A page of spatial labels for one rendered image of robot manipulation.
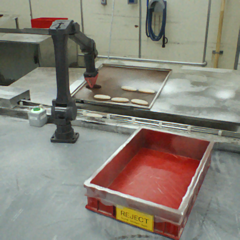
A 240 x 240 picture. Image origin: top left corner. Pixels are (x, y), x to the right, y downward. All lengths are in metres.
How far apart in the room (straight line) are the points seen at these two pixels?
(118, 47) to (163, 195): 4.59
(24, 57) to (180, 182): 3.60
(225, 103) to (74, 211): 0.99
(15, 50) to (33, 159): 3.30
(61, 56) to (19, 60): 3.19
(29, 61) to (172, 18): 2.35
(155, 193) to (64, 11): 5.09
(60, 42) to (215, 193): 0.86
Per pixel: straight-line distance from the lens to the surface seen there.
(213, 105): 1.64
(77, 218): 1.00
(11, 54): 4.59
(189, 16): 5.10
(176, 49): 5.21
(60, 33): 1.33
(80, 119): 1.55
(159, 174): 1.18
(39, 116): 1.59
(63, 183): 1.15
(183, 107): 1.61
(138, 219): 0.93
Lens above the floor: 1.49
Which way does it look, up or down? 24 degrees down
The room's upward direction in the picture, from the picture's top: 1 degrees counter-clockwise
